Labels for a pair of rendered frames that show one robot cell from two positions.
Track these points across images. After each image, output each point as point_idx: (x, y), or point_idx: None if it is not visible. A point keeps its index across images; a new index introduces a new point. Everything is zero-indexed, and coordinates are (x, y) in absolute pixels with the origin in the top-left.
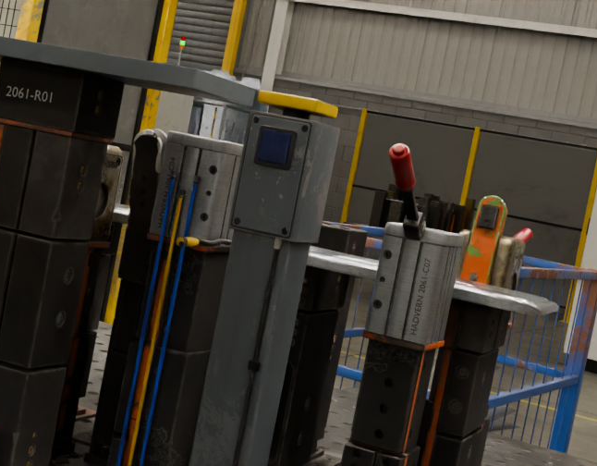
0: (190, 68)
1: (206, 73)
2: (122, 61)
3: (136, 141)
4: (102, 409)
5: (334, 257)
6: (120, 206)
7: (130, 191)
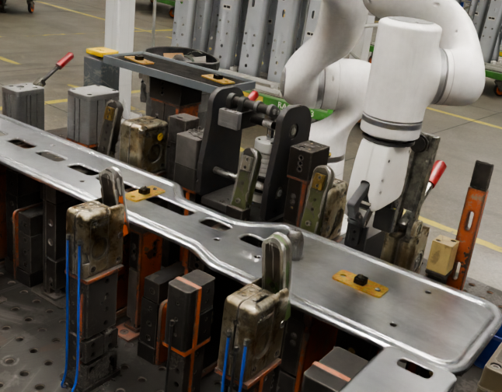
0: (144, 51)
1: (137, 51)
2: (164, 58)
3: (122, 109)
4: None
5: (28, 124)
6: (92, 179)
7: (117, 136)
